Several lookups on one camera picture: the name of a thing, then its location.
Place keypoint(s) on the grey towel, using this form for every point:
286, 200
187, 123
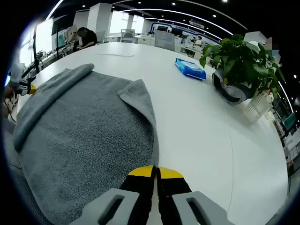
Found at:
82, 140

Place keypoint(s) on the person's left hand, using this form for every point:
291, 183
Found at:
9, 92

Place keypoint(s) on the white office chair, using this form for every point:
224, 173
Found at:
128, 35

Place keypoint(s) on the clear ribbed glass container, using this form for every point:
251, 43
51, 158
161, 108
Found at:
256, 109

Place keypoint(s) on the blue wet wipes packet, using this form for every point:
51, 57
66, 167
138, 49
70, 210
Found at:
191, 69

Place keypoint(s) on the grey mesh office chair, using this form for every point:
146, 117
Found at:
164, 40

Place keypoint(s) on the green leafy plant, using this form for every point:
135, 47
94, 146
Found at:
241, 61

